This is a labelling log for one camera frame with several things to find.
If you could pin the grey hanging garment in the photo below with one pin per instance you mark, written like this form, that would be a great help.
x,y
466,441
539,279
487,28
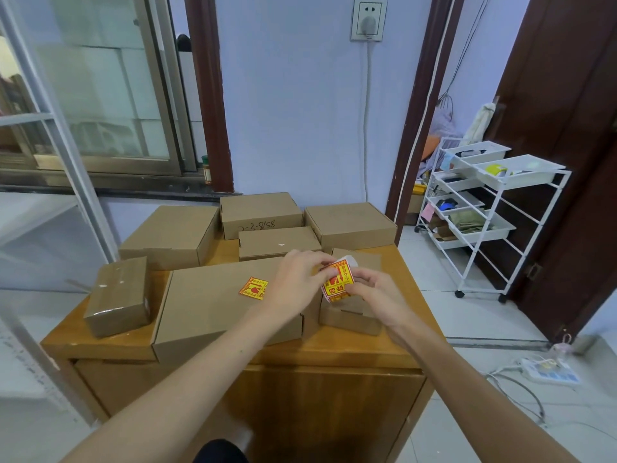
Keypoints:
x,y
446,120

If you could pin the small plain cardboard box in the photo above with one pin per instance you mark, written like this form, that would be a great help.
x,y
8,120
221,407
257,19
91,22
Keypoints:
x,y
352,323

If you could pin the sliding glass window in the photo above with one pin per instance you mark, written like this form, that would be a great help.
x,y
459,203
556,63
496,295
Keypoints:
x,y
106,81

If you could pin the small orange bottle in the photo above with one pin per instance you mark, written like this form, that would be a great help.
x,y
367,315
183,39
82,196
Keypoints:
x,y
207,172

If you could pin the dark stone windowsill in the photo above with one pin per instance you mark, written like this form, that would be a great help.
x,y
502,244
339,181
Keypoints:
x,y
120,185

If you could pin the dark brown wooden door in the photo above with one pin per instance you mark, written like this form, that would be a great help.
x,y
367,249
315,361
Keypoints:
x,y
569,115

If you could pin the person's left forearm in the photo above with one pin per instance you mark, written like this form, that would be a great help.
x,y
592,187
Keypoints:
x,y
178,395

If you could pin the white wall socket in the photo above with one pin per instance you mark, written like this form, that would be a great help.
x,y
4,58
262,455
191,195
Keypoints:
x,y
356,36

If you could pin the wooden cabinet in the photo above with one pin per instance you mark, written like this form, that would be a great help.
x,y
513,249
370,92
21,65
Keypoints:
x,y
337,409

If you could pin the small pink floor device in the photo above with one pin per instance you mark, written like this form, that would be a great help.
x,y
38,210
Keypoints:
x,y
561,351

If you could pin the white rolling tray cart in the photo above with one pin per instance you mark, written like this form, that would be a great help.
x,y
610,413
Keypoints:
x,y
520,178

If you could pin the dark brown window post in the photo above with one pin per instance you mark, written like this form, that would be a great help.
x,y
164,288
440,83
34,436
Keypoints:
x,y
209,91

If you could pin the blue item in tray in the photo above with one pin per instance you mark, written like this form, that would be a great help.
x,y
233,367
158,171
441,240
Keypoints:
x,y
448,203

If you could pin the pink sticky note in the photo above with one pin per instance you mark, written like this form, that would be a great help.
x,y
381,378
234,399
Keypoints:
x,y
426,213

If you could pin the person's left leg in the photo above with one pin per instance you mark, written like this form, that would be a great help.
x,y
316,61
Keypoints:
x,y
219,453

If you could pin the yellow red label sticker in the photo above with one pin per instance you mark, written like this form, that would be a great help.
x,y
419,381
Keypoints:
x,y
254,288

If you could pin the person's right hand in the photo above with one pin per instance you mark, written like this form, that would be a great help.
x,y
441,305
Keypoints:
x,y
385,303

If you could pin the person's right forearm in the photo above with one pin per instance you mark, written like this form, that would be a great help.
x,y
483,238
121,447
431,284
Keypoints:
x,y
482,409

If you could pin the roll of yellow red stickers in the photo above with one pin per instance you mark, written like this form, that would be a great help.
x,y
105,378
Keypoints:
x,y
335,286

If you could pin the tape-wrapped cardboard box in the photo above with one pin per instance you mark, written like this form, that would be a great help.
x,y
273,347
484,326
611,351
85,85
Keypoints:
x,y
118,298

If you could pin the white metal shelf rack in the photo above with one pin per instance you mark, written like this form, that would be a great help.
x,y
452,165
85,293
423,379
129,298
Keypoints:
x,y
81,188

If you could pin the white power strip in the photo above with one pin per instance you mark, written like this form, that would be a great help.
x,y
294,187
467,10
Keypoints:
x,y
554,376

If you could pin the person's left hand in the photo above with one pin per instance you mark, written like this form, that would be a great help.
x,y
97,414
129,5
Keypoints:
x,y
291,284

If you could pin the dark brown door frame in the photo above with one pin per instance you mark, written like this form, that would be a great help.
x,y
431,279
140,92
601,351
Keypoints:
x,y
414,115

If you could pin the folded green cloth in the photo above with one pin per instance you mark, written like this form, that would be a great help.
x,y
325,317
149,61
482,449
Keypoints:
x,y
467,220

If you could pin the white hanging cloth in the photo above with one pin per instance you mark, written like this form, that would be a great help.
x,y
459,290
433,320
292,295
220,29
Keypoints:
x,y
482,122

